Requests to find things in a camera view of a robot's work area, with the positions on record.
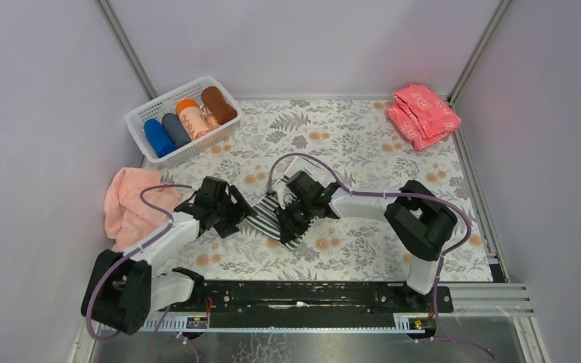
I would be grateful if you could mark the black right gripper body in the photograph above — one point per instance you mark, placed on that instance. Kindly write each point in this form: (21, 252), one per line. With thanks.
(290, 215)

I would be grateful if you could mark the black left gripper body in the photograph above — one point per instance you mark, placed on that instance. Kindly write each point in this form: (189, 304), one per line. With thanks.
(228, 211)

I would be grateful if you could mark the green white striped towel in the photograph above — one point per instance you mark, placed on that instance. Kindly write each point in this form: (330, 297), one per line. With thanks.
(265, 219)

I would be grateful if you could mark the brown towel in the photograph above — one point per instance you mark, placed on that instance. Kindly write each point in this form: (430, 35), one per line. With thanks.
(215, 102)

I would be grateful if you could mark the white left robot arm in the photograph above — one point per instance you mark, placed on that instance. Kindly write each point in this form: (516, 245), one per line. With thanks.
(125, 288)

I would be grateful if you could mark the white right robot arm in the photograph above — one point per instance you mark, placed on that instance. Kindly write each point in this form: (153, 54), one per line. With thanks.
(421, 223)

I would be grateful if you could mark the floral patterned table mat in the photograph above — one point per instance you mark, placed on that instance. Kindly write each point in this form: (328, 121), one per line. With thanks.
(356, 140)

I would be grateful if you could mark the beige patterned rolled towel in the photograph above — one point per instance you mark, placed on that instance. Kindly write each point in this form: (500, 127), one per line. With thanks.
(210, 119)

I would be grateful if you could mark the white plastic basket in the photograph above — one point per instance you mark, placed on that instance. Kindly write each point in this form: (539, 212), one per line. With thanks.
(166, 103)

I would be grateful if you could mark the pink towel under striped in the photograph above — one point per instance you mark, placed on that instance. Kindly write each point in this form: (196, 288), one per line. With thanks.
(127, 219)

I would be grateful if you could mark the grey rolled towel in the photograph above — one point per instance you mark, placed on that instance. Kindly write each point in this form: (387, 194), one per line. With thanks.
(175, 130)

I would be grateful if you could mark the orange rolled towel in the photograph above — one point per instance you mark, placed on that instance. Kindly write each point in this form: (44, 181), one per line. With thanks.
(190, 114)

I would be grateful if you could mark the blue rolled towel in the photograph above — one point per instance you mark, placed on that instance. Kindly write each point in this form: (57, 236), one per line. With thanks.
(158, 138)

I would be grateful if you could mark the pink patterned folded towel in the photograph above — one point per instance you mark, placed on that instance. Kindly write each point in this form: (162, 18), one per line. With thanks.
(421, 116)

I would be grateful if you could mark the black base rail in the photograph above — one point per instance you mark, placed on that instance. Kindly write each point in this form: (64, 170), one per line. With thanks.
(317, 304)

